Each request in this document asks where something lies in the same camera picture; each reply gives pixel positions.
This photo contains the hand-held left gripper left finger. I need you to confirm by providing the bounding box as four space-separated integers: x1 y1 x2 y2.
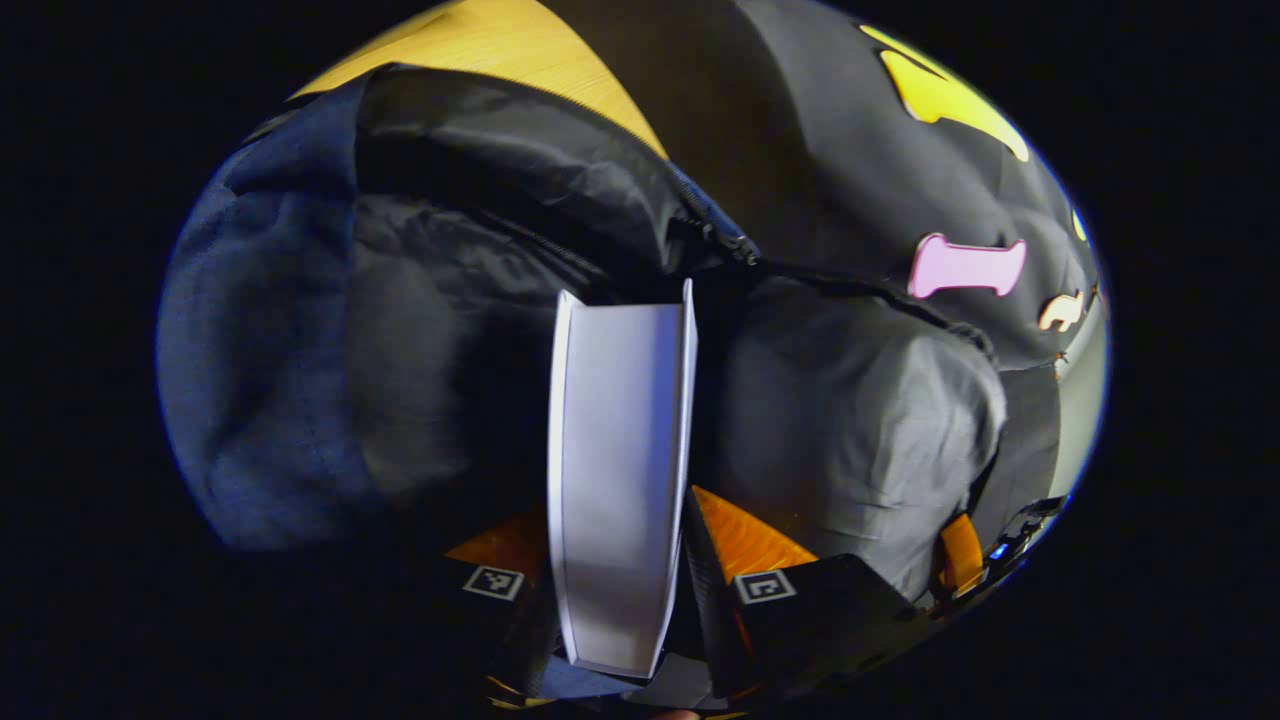
400 505 563 706

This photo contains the white book grey patterned spine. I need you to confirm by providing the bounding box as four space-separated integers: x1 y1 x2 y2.
546 278 698 681

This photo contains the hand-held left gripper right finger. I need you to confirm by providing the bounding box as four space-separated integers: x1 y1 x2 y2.
683 485 936 701

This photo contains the blue schoolbag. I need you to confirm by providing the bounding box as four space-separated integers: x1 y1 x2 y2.
155 62 1011 706

